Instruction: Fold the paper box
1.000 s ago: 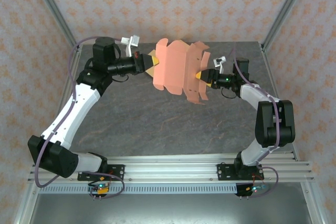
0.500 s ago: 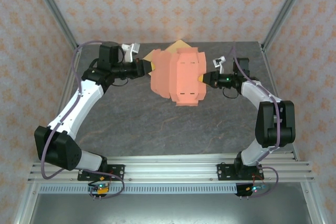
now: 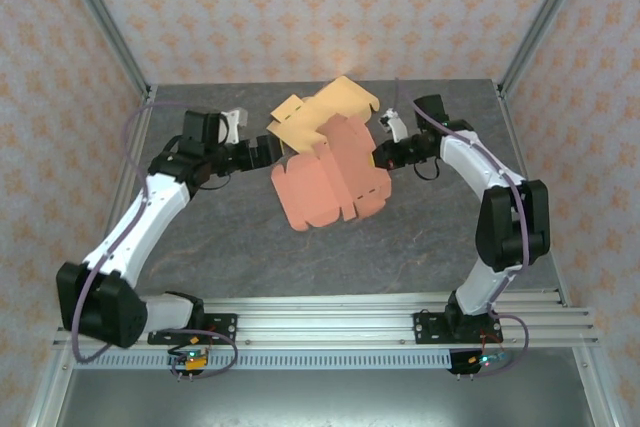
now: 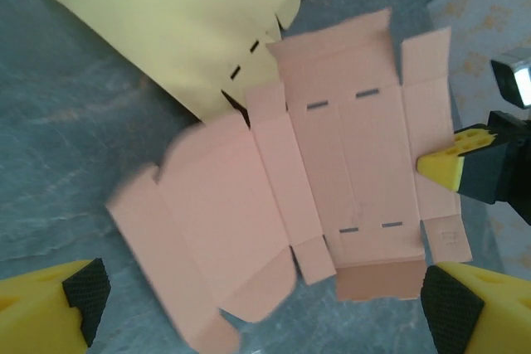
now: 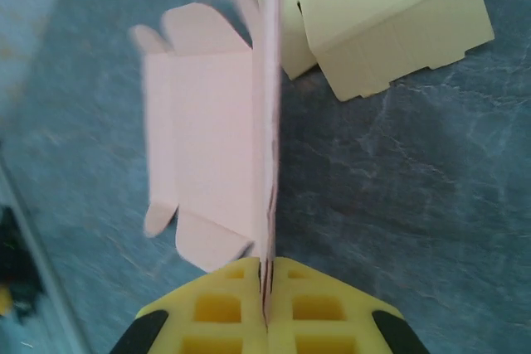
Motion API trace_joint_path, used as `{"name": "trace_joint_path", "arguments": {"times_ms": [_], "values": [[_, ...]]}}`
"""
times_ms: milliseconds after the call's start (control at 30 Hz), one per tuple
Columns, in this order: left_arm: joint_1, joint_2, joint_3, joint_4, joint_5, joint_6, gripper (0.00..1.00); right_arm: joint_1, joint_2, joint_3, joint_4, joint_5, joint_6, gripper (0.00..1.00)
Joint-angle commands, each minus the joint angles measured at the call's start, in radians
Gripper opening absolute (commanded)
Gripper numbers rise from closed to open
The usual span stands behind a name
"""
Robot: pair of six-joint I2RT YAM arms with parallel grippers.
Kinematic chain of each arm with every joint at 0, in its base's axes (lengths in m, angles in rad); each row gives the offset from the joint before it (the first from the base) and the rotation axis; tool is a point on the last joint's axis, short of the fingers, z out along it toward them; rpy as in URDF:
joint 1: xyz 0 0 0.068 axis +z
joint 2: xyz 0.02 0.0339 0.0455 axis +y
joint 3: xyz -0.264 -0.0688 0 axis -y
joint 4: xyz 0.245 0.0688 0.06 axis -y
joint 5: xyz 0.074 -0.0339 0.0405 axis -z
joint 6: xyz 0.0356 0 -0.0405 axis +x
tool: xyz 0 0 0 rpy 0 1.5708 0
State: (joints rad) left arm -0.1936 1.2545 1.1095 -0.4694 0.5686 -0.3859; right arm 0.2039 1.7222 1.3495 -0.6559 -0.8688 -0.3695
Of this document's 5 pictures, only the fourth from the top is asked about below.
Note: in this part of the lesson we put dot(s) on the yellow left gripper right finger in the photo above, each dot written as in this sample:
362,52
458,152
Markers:
489,316

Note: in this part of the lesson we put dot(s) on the pink paper box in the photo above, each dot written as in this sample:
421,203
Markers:
323,155

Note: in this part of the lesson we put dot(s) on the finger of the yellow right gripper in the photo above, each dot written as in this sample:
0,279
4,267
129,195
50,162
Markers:
441,167

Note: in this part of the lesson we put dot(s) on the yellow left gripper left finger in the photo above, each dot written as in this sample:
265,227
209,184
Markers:
37,312

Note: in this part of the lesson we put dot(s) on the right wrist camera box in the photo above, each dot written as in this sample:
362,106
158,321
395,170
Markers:
512,80

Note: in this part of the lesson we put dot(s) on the yellow paper box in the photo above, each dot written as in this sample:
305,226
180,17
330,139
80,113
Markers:
174,30

